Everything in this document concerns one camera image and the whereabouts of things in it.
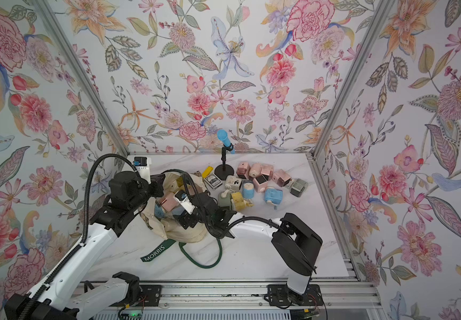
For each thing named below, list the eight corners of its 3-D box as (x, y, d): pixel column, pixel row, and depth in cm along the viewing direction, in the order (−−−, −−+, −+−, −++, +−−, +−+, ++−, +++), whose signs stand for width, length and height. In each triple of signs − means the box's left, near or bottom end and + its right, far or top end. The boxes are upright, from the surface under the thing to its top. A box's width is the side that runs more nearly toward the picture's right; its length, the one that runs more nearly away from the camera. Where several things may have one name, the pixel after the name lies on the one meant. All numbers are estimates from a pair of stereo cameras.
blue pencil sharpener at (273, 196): (265, 208, 99) (267, 204, 95) (263, 191, 105) (265, 186, 102) (283, 209, 99) (285, 204, 95) (279, 191, 105) (281, 186, 102)
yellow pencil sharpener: (237, 212, 97) (237, 208, 95) (231, 197, 103) (231, 193, 100) (253, 207, 99) (253, 204, 96) (247, 193, 104) (247, 189, 102)
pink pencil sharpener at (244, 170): (236, 179, 112) (236, 170, 106) (239, 170, 117) (240, 160, 110) (247, 182, 111) (248, 173, 105) (250, 172, 116) (251, 163, 109)
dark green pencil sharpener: (287, 191, 107) (289, 185, 102) (294, 182, 110) (297, 176, 106) (297, 198, 104) (300, 192, 100) (305, 189, 108) (308, 183, 103)
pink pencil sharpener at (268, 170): (260, 180, 111) (262, 174, 106) (259, 170, 115) (260, 164, 111) (273, 180, 111) (274, 174, 107) (271, 170, 115) (273, 164, 111)
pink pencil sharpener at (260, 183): (254, 192, 104) (255, 185, 99) (253, 182, 109) (254, 174, 104) (266, 193, 104) (268, 186, 100) (265, 182, 109) (267, 175, 104)
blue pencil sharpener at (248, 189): (243, 200, 100) (243, 195, 96) (242, 185, 105) (242, 180, 102) (254, 200, 100) (255, 195, 96) (253, 185, 105) (253, 180, 102)
